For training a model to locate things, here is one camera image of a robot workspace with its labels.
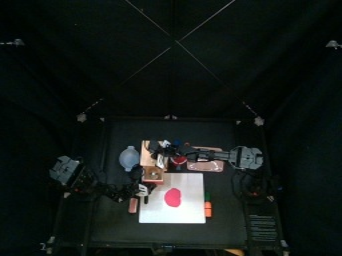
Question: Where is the pink rectangular tray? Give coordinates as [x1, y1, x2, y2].
[185, 145, 225, 173]

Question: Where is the red round plastic object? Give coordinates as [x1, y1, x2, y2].
[170, 155, 188, 167]

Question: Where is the white cutting board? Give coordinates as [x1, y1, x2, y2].
[137, 172, 206, 225]

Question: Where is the white text label sticker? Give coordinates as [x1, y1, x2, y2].
[247, 214, 279, 243]

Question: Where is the wooden drawer with knob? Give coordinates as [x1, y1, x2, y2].
[141, 166, 165, 186]

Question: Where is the pink rectangular block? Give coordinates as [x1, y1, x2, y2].
[126, 197, 138, 215]

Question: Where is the red flat dough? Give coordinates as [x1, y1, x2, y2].
[162, 187, 184, 208]

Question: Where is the wooden drawer cabinet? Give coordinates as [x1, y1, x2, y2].
[138, 139, 169, 172]

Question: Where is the orange and green toy carrot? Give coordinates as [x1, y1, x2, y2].
[202, 192, 213, 219]

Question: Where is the blue-grey round bowl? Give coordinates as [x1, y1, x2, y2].
[117, 145, 141, 173]

